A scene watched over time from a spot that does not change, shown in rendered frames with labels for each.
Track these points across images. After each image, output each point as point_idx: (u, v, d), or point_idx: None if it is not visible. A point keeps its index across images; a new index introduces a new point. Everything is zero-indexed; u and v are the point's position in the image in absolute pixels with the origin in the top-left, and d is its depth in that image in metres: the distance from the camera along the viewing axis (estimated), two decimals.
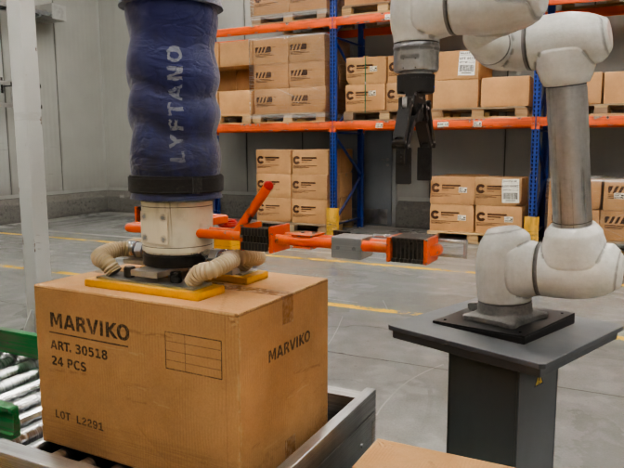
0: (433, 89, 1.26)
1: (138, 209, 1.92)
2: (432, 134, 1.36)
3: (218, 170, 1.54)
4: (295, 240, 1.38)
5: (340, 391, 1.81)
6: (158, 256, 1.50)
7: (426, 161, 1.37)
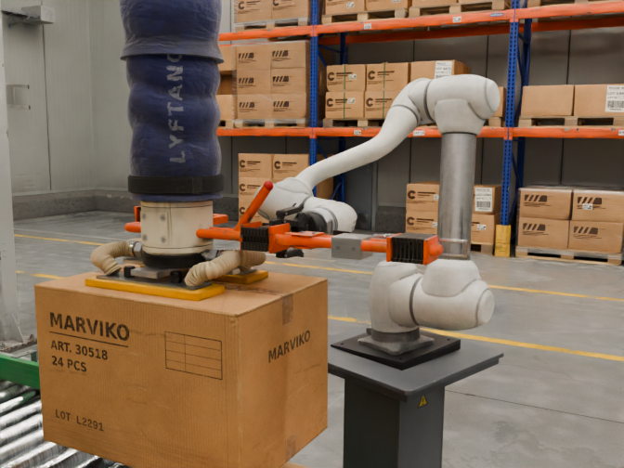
0: None
1: (138, 209, 1.92)
2: None
3: (218, 170, 1.54)
4: (295, 240, 1.38)
5: None
6: (158, 256, 1.50)
7: (272, 220, 1.45)
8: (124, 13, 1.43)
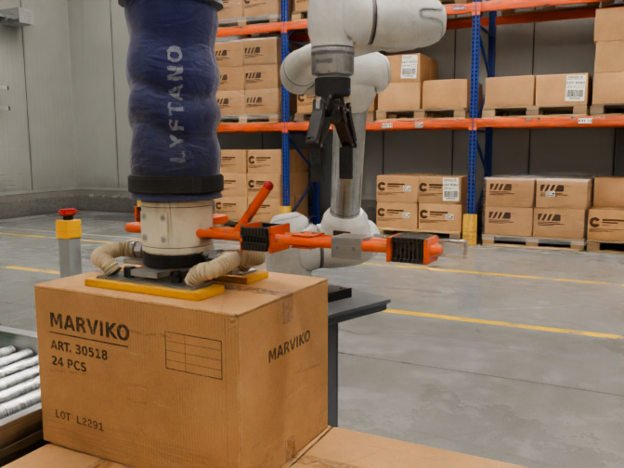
0: (347, 92, 1.32)
1: (138, 209, 1.92)
2: (353, 135, 1.42)
3: (218, 170, 1.54)
4: (295, 240, 1.38)
5: None
6: (158, 256, 1.50)
7: (348, 161, 1.44)
8: None
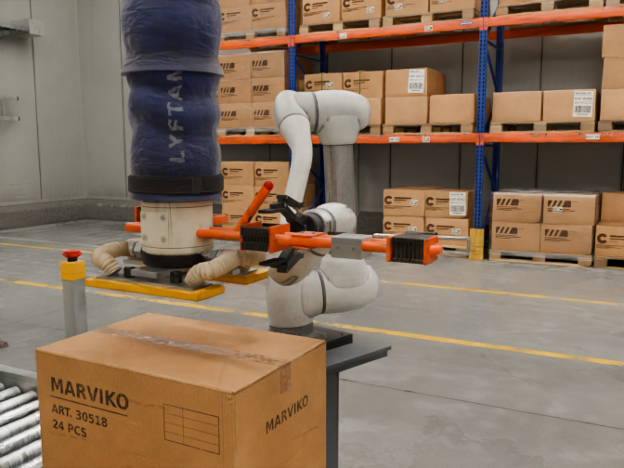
0: None
1: (138, 209, 1.92)
2: None
3: (218, 170, 1.54)
4: (295, 240, 1.38)
5: None
6: (158, 256, 1.50)
7: (272, 203, 1.45)
8: (124, 29, 1.43)
